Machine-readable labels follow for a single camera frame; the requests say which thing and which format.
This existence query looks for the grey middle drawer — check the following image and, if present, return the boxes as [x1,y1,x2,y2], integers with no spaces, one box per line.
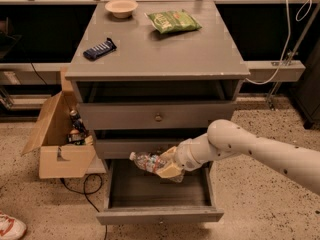
[95,139,180,159]

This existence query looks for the black floor cable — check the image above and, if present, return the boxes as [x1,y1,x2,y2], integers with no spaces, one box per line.
[59,173,109,240]

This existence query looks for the grey top drawer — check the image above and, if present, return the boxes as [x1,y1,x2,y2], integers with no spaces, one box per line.
[78,102,235,130]

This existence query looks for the open cardboard box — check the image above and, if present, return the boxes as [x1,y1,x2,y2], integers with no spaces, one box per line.
[22,67,96,179]

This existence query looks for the grey open bottom drawer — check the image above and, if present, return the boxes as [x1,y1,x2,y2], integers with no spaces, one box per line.
[97,159,223,225]

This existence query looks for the green chip bag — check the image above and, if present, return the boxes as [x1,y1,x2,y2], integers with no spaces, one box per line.
[146,10,202,34]

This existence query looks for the dark blue snack bar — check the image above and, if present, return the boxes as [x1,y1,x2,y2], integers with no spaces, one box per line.
[83,38,117,61]

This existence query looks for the white red sneaker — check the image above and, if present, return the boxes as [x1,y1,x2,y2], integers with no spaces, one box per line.
[0,213,27,240]

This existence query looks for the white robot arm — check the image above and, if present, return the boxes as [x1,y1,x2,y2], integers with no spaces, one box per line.
[156,119,320,194]

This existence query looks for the beige bowl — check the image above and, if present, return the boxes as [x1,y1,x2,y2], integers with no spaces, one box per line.
[105,0,138,19]

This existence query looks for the clear plastic water bottle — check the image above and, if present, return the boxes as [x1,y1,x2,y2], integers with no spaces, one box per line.
[128,151,185,184]

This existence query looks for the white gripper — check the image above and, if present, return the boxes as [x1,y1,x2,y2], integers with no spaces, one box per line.
[156,134,218,179]

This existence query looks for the grey wooden drawer cabinet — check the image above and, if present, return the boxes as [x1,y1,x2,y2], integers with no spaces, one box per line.
[66,1,249,143]

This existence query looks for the cans in cardboard box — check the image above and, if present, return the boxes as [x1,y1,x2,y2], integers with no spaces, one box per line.
[67,110,93,145]

